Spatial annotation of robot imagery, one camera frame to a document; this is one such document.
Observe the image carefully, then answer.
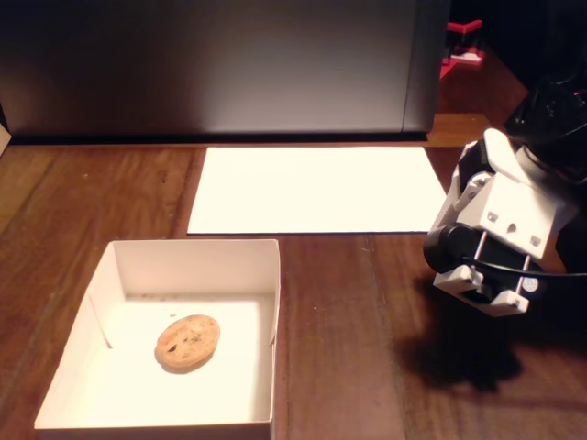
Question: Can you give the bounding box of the white plastic gripper body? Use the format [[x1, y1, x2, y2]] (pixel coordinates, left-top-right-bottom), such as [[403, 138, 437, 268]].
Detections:
[[451, 127, 580, 261]]

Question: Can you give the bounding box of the white ribbed gripper finger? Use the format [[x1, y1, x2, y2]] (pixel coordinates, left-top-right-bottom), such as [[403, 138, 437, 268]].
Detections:
[[428, 175, 496, 237]]

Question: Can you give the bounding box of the round mini chocolate chip cookie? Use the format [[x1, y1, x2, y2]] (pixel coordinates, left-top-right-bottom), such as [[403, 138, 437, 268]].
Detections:
[[154, 313, 223, 374]]

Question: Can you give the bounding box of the white open cardboard box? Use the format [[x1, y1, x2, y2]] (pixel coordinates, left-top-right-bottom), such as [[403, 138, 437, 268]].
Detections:
[[34, 239, 282, 440]]

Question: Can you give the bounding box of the white paper sheet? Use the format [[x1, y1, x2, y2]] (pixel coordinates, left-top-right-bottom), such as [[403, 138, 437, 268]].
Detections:
[[186, 146, 449, 237]]

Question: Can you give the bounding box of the red plastic clamp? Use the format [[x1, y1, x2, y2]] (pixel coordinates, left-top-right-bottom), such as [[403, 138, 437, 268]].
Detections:
[[439, 18, 488, 82]]

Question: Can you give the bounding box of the dark grey metal case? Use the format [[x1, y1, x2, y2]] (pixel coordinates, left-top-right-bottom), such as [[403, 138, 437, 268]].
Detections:
[[0, 0, 453, 144]]

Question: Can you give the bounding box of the black camera with white mount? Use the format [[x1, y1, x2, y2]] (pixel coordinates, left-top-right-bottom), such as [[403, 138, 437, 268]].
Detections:
[[422, 223, 549, 319]]

